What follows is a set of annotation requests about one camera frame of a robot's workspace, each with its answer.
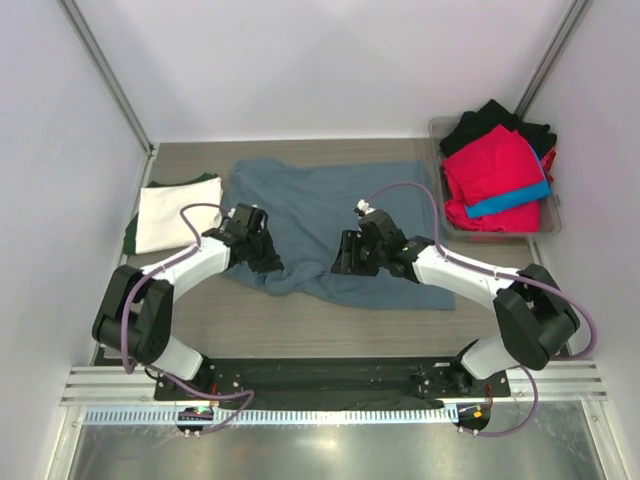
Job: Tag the grey blue t shirt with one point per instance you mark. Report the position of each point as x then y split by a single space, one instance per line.
308 210

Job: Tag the bright blue t shirt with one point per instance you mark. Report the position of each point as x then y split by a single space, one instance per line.
507 175

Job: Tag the left aluminium frame post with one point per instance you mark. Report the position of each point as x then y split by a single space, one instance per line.
81 27

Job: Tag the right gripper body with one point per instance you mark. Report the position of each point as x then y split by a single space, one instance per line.
359 256

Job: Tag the aluminium front rail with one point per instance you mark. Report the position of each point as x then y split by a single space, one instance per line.
110 385

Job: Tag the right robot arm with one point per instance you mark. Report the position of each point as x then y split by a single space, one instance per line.
534 319

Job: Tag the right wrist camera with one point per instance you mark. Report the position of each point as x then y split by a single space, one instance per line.
363 208

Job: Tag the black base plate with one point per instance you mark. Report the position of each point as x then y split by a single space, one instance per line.
346 384

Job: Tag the red t shirt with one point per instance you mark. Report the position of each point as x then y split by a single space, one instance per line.
523 218

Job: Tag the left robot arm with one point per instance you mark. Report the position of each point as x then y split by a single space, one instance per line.
135 314

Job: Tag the black t shirt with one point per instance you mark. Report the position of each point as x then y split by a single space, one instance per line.
475 124

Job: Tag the right aluminium frame post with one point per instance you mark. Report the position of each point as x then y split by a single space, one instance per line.
567 27

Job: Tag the aluminium frame post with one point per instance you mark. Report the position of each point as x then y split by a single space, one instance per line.
567 27
81 27

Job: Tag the grey plastic bin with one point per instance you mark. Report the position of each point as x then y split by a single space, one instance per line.
549 219

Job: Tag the folded white t shirt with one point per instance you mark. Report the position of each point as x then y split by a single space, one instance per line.
160 225

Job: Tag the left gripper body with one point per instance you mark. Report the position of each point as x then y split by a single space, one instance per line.
261 256

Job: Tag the slotted cable duct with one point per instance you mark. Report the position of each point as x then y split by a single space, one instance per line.
200 415

